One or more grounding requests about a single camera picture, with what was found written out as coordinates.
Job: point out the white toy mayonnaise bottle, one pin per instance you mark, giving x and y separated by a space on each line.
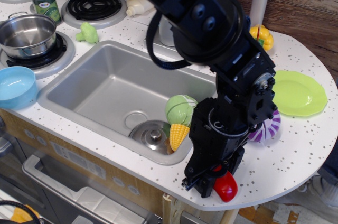
138 7

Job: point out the green toy cabbage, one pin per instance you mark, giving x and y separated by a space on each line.
179 109

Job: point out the grey oven door handle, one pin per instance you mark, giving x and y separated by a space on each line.
76 199

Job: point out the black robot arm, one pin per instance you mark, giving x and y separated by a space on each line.
215 33

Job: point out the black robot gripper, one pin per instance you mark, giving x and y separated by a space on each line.
218 138

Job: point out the green toy broccoli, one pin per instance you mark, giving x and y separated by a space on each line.
88 33

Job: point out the yellow toy corn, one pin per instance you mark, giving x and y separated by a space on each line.
178 132

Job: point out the grey toy sink basin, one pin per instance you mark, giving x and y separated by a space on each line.
113 88

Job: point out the yellow toy bell pepper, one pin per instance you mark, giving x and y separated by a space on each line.
261 34

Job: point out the yellow object bottom left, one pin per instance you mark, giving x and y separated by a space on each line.
20 216

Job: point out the black stove burner front left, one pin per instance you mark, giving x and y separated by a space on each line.
48 64

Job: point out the stainless steel pot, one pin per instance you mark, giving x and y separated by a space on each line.
26 36

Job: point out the light blue plastic bowl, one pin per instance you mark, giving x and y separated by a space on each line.
18 87

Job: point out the silver toy faucet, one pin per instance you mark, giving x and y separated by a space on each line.
163 42

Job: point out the green toy food can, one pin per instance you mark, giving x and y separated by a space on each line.
48 8

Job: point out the light green plastic plate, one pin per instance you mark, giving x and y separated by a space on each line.
297 94

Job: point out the steel pot lid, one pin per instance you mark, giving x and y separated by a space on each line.
154 134

